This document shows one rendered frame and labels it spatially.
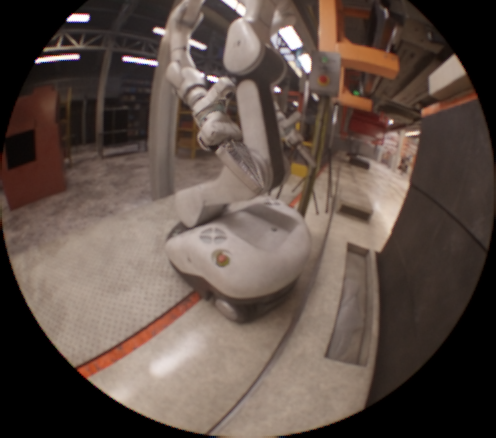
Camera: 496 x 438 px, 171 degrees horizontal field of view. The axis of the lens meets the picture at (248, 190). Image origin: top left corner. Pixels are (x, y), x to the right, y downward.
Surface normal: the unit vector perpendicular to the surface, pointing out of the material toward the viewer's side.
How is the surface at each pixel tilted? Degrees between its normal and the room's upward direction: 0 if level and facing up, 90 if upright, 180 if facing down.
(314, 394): 0
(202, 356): 0
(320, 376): 0
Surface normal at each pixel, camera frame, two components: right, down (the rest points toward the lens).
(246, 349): 0.12, -0.92
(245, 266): 0.15, -0.51
